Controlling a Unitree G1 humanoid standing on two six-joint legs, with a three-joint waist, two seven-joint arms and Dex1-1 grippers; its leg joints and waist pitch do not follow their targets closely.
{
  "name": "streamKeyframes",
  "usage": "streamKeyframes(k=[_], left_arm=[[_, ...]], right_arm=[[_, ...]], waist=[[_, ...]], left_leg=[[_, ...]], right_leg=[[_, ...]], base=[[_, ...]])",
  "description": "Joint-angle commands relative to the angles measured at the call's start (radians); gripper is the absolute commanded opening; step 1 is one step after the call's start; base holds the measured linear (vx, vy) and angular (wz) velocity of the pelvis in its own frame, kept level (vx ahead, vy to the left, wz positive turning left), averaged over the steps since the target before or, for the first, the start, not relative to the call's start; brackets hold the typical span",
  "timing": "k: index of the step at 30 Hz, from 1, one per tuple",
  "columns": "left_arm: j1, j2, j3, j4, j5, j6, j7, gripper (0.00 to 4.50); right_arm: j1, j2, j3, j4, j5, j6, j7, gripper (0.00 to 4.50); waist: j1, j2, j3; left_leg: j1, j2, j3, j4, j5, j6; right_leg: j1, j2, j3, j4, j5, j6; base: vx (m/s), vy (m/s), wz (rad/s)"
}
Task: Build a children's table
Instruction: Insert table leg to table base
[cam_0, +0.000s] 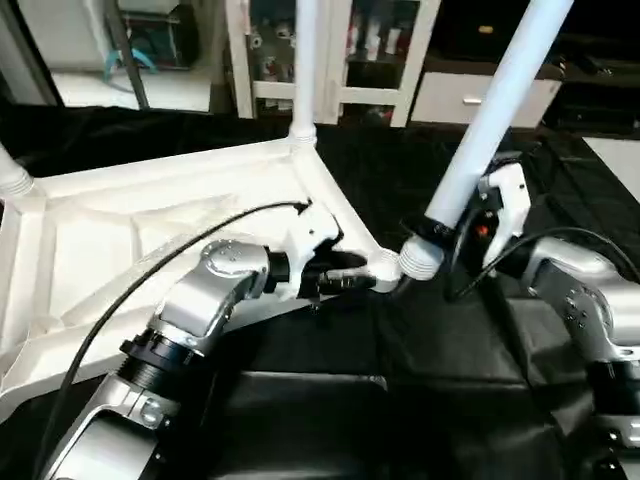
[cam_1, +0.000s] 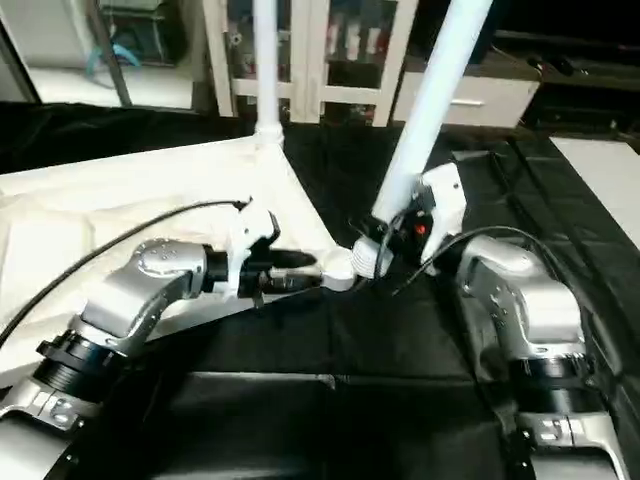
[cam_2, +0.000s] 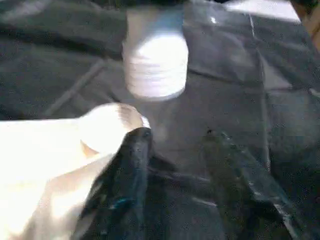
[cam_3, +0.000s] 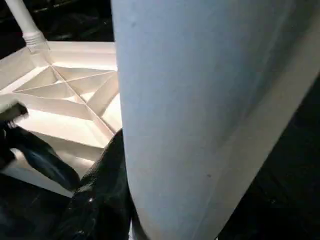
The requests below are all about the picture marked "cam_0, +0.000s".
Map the white plastic table top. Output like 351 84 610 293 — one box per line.
0 135 407 397

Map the white drawer unit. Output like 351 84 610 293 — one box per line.
409 70 562 130

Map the black table mat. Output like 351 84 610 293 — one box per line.
0 100 640 480

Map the white glass door cabinet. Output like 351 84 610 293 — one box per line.
225 0 442 127

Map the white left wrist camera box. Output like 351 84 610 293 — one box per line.
269 201 347 302

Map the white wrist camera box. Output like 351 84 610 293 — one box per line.
269 201 347 302
477 159 534 272

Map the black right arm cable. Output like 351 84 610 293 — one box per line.
444 194 640 303

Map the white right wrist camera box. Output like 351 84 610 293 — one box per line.
477 159 534 272

